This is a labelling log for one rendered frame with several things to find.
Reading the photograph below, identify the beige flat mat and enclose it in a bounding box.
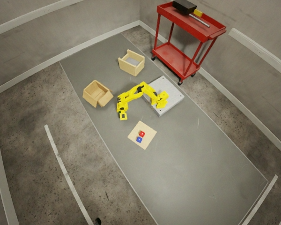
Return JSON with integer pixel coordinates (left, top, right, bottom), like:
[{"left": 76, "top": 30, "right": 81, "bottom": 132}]
[{"left": 128, "top": 121, "right": 156, "bottom": 150}]

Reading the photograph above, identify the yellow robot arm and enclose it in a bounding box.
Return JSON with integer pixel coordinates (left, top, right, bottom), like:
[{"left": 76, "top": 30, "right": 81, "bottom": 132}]
[{"left": 118, "top": 82, "right": 168, "bottom": 111}]

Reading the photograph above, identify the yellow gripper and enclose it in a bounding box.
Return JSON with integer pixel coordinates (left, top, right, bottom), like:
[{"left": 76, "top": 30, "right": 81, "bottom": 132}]
[{"left": 117, "top": 103, "right": 128, "bottom": 120}]

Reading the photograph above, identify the red die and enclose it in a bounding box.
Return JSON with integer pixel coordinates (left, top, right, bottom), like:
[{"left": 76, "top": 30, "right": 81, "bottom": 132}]
[{"left": 139, "top": 131, "right": 145, "bottom": 138}]

